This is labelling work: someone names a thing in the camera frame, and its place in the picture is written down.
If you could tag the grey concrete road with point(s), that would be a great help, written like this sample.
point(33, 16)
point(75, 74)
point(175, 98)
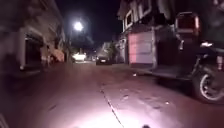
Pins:
point(83, 96)

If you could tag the building with pale garage door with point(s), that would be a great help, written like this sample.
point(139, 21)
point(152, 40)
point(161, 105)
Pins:
point(140, 46)

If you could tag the tree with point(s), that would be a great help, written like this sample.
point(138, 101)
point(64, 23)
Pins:
point(112, 50)

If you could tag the street lamp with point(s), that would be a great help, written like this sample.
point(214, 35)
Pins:
point(78, 26)

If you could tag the dark car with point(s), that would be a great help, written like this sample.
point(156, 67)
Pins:
point(103, 60)

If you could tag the dark building with awnings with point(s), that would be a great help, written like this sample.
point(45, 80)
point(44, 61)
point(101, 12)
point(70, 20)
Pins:
point(33, 31)

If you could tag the robot's own part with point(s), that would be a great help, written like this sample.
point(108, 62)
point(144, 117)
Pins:
point(145, 126)

